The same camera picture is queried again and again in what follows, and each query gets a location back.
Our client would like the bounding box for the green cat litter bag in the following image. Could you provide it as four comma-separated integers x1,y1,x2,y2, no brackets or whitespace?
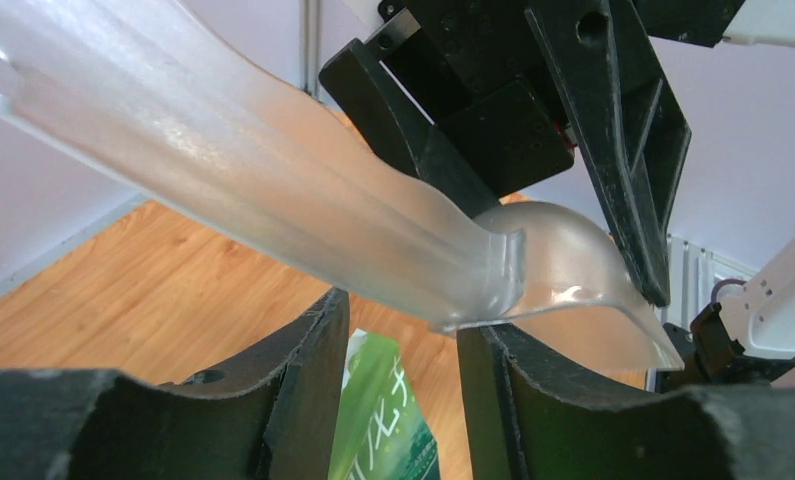
328,329,441,480

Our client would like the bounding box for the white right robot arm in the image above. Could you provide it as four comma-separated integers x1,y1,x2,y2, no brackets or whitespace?
319,1,795,390

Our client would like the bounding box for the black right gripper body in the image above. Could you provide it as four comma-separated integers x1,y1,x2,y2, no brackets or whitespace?
377,1,740,195

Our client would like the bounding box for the aluminium frame rail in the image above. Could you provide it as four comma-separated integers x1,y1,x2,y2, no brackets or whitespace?
657,235,756,329

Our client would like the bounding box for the clear plastic litter scoop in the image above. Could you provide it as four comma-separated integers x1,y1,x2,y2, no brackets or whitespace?
0,1,683,371

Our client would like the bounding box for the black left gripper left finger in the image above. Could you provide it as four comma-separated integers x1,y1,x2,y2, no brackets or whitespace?
0,289,350,479

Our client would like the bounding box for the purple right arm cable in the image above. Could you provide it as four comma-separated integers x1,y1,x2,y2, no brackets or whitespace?
709,276,743,305

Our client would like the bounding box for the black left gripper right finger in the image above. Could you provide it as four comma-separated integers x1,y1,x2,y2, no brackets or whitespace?
457,325,795,479

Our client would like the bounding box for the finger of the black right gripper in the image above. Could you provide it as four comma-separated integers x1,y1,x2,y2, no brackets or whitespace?
525,1,691,307
319,39,500,218

